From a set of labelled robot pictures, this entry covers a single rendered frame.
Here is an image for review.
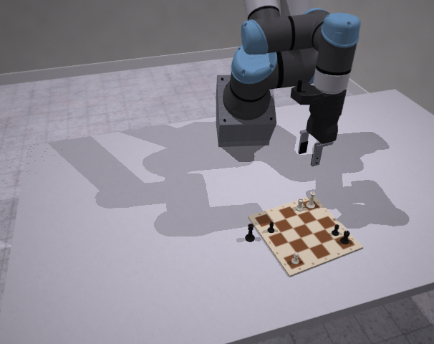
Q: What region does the white pawn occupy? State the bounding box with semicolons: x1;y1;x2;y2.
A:
291;252;299;264

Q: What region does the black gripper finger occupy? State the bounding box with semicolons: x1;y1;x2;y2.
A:
298;130;309;154
311;141;333;166

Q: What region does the brown and cream chessboard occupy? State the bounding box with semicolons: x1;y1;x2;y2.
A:
248;196;363;277

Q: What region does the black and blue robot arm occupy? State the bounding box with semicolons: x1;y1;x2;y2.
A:
223;0;360;120

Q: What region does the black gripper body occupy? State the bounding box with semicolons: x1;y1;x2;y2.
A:
291;69;350;143

